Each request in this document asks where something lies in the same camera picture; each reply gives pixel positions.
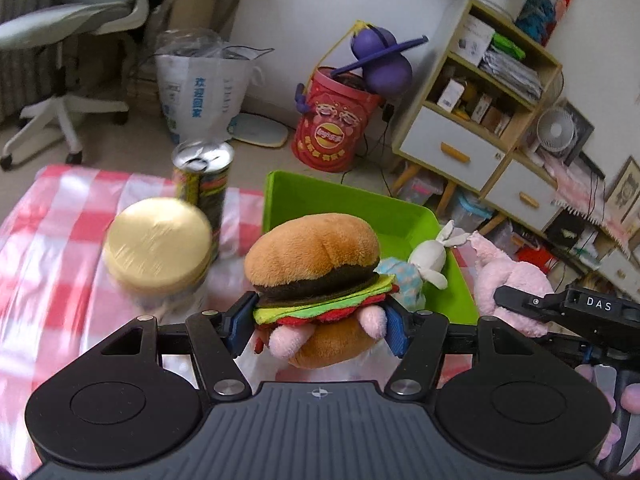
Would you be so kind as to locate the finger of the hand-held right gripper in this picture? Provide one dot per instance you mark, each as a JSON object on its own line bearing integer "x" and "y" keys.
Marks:
{"x": 510, "y": 297}

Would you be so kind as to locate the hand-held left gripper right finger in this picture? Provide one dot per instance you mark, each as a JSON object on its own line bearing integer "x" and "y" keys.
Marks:
{"x": 396, "y": 329}

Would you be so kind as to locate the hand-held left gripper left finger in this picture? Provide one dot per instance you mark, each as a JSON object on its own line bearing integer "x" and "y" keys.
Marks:
{"x": 244, "y": 321}

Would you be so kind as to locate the pink plush toy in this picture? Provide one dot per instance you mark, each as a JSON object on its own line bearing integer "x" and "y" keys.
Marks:
{"x": 500, "y": 270}

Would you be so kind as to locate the white bunny plush blue dress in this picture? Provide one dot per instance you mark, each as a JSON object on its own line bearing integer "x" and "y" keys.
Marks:
{"x": 427, "y": 260}

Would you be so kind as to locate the burger plush toy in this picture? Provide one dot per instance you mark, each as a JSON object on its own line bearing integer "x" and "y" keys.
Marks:
{"x": 310, "y": 260}

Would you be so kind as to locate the green plastic bin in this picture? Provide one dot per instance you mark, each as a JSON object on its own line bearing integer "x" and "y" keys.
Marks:
{"x": 385, "y": 212}

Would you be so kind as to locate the person's right hand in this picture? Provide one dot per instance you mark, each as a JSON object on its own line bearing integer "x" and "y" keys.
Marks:
{"x": 629, "y": 397}

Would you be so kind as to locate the clear storage box blue lid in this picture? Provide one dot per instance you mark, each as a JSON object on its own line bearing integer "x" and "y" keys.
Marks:
{"x": 472, "y": 212}

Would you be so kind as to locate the jar with gold lid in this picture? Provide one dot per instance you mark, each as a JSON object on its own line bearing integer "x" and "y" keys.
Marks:
{"x": 157, "y": 245}

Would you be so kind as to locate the light framed picture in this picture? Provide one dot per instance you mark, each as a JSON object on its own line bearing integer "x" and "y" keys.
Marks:
{"x": 625, "y": 190}

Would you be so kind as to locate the black yellow snack can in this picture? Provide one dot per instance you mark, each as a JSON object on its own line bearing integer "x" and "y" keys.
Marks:
{"x": 205, "y": 185}

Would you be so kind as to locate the white desk fan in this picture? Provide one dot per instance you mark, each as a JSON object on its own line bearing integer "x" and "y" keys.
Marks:
{"x": 556, "y": 130}

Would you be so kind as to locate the dark framed picture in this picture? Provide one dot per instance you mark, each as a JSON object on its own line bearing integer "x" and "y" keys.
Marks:
{"x": 582, "y": 125}

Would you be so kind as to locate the round white plate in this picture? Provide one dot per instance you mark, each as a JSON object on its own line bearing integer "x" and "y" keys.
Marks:
{"x": 260, "y": 132}

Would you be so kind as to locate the wooden white cabinet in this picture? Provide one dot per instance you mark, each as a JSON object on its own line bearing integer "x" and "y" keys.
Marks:
{"x": 425, "y": 125}

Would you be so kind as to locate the pink white checked cloth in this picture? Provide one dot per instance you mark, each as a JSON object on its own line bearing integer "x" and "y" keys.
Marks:
{"x": 55, "y": 240}

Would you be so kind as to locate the small white box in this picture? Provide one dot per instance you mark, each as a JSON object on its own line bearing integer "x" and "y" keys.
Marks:
{"x": 450, "y": 95}

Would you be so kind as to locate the red snack bucket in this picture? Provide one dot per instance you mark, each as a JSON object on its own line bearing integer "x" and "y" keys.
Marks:
{"x": 335, "y": 125}

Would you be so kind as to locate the stack of papers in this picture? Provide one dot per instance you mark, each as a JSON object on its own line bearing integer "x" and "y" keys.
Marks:
{"x": 510, "y": 72}

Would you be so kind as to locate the white plastic bag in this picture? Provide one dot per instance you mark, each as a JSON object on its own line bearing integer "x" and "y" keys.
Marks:
{"x": 200, "y": 90}

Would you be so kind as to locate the green packet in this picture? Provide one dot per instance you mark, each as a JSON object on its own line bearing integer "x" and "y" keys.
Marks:
{"x": 507, "y": 45}

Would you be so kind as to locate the white carton box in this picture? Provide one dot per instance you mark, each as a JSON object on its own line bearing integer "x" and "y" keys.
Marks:
{"x": 475, "y": 40}

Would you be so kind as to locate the purple jumping ball toy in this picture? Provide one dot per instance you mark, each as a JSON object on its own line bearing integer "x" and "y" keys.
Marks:
{"x": 385, "y": 67}

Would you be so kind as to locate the blue knitted basket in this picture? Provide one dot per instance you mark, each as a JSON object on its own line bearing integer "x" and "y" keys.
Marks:
{"x": 537, "y": 17}

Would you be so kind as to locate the white office chair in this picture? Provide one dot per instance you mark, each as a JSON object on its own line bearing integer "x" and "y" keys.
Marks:
{"x": 75, "y": 15}

